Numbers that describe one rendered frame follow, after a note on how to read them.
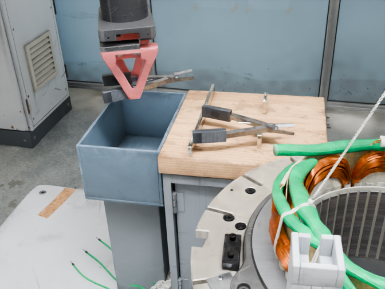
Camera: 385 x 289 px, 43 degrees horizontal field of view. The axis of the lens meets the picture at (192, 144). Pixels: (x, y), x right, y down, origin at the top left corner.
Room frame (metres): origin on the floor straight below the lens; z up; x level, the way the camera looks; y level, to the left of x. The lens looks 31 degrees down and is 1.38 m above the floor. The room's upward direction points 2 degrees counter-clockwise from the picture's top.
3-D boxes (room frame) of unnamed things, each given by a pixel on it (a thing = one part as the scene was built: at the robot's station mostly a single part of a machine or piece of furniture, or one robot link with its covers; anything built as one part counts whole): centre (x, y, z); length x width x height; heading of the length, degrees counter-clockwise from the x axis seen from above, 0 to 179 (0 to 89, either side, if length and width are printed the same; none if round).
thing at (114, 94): (0.57, 0.09, 1.11); 0.04 x 0.01 x 0.02; 109
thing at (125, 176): (0.59, 0.08, 0.92); 0.17 x 0.11 x 0.28; 168
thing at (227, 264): (0.29, -0.03, 1.10); 0.03 x 0.01 x 0.01; 171
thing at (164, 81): (0.59, 0.05, 1.12); 0.06 x 0.01 x 0.01; 118
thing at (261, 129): (0.50, -0.07, 1.09); 0.06 x 0.01 x 0.01; 103
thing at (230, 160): (0.56, -0.07, 1.05); 0.20 x 0.19 x 0.02; 78
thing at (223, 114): (0.55, -0.03, 1.09); 0.04 x 0.01 x 0.02; 63
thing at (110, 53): (0.58, 0.07, 1.15); 0.07 x 0.07 x 0.09; 8
